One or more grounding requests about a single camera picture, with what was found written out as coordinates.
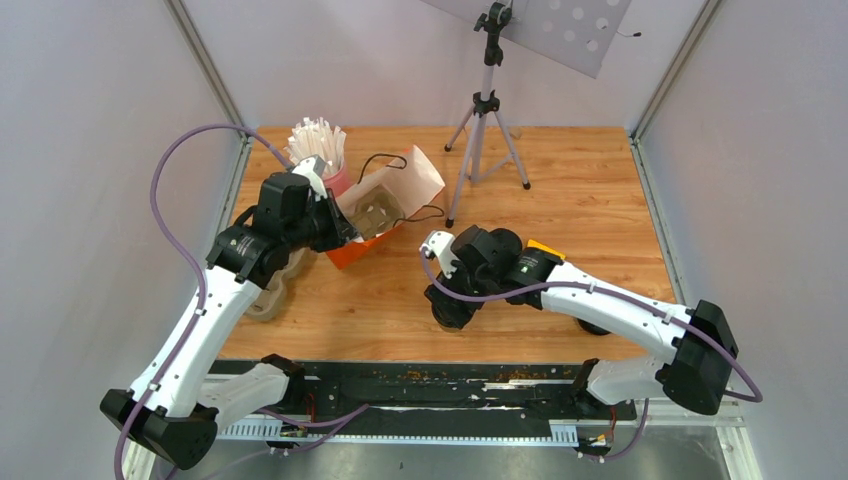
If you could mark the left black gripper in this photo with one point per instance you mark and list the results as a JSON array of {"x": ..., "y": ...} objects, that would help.
[{"x": 341, "y": 231}]

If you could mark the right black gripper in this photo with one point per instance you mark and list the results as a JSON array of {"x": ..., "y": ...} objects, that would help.
[{"x": 452, "y": 283}]

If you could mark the orange paper bag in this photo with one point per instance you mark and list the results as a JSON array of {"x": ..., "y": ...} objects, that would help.
[{"x": 391, "y": 190}]

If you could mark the black plastic cup lid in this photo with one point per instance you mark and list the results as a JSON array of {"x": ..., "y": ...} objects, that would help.
[{"x": 451, "y": 314}]

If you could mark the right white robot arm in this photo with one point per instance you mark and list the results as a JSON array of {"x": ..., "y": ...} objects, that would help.
[{"x": 690, "y": 351}]

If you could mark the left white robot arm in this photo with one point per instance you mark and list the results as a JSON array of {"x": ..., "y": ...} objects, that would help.
[{"x": 168, "y": 410}]

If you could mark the pink translucent straw holder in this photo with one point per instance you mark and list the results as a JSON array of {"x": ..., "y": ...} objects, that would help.
[{"x": 337, "y": 179}]

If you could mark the bundle of white straws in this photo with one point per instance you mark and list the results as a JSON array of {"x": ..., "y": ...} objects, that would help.
[{"x": 316, "y": 137}]

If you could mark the grey pulp cup carrier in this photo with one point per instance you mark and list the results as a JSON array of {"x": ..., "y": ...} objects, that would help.
[{"x": 272, "y": 299}]

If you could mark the grey perforated panel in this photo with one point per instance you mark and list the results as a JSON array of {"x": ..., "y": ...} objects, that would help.
[{"x": 576, "y": 34}]

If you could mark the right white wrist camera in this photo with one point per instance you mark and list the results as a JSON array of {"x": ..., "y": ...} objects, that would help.
[{"x": 438, "y": 245}]

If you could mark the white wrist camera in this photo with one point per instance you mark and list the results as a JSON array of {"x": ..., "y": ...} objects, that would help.
[
  {"x": 438, "y": 245},
  {"x": 312, "y": 168}
]

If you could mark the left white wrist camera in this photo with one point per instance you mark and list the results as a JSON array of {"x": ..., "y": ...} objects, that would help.
[{"x": 312, "y": 168}]

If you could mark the yellow triangular plastic bracket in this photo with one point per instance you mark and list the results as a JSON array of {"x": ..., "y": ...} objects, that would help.
[{"x": 538, "y": 245}]

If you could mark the silver camera tripod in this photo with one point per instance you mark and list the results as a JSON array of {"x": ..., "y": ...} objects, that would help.
[{"x": 485, "y": 103}]

